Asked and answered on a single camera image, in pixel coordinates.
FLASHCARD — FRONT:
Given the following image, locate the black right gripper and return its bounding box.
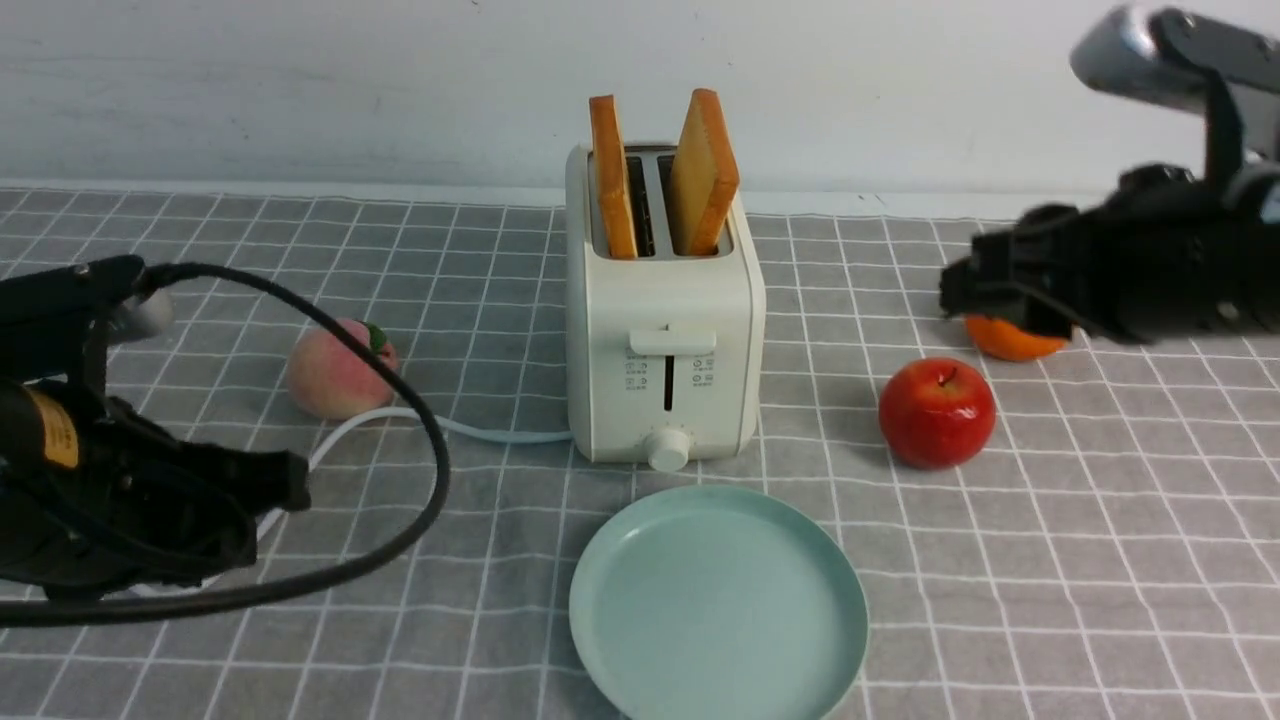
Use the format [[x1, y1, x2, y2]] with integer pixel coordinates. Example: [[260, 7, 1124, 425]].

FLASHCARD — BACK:
[[940, 165, 1277, 345]]

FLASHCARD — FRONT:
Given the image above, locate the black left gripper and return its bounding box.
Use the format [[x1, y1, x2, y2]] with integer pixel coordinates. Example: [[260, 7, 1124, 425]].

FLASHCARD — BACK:
[[1, 380, 311, 600]]

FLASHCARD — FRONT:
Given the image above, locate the toasted bread slice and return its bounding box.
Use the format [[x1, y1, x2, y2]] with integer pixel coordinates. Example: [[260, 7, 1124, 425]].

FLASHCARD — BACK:
[[589, 95, 639, 260], [668, 88, 740, 256]]

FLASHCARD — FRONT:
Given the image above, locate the orange persimmon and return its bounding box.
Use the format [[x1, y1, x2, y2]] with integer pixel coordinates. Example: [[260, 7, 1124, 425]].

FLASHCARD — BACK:
[[964, 314, 1073, 363]]

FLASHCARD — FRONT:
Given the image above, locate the red apple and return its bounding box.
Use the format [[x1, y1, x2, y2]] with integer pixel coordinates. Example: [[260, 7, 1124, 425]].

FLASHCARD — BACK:
[[878, 357, 998, 471]]

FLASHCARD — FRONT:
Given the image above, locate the pink peach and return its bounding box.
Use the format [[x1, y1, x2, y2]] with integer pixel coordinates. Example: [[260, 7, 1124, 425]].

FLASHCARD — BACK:
[[285, 325, 396, 421]]

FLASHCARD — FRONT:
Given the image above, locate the grey checked tablecloth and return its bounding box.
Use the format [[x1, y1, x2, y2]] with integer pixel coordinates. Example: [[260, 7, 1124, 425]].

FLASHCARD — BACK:
[[1, 190, 1279, 719]]

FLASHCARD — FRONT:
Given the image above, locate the white two-slot toaster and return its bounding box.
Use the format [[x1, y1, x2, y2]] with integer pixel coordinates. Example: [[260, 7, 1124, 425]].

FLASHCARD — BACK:
[[564, 143, 765, 473]]

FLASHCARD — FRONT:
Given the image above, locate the light green round plate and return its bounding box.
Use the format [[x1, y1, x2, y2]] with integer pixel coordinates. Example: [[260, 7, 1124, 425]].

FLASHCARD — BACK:
[[570, 486, 869, 719]]

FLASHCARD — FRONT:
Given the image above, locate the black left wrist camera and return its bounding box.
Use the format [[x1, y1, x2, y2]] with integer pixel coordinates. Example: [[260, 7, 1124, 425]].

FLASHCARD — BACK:
[[1, 255, 175, 395]]

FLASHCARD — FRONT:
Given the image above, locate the white toaster power cord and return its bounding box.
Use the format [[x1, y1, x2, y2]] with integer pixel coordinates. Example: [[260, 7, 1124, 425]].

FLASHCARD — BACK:
[[131, 406, 573, 600]]

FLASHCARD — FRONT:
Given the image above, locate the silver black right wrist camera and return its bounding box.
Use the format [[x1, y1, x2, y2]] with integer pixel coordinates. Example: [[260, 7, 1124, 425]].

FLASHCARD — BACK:
[[1069, 1, 1279, 179]]

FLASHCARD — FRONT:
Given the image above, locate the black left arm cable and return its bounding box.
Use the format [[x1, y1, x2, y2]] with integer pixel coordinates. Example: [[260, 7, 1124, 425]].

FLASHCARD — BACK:
[[0, 263, 452, 628]]

